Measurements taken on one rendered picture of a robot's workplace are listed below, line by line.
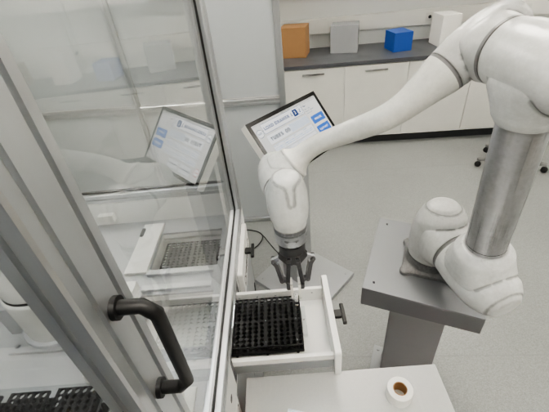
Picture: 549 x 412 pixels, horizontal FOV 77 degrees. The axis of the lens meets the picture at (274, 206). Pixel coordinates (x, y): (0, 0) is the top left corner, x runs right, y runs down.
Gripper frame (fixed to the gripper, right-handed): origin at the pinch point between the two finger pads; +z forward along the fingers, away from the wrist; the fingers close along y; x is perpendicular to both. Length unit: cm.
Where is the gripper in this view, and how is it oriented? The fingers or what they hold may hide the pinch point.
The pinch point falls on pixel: (295, 288)
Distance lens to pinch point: 112.0
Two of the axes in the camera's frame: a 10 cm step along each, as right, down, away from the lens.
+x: -0.3, -5.8, 8.1
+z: 1.0, 8.1, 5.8
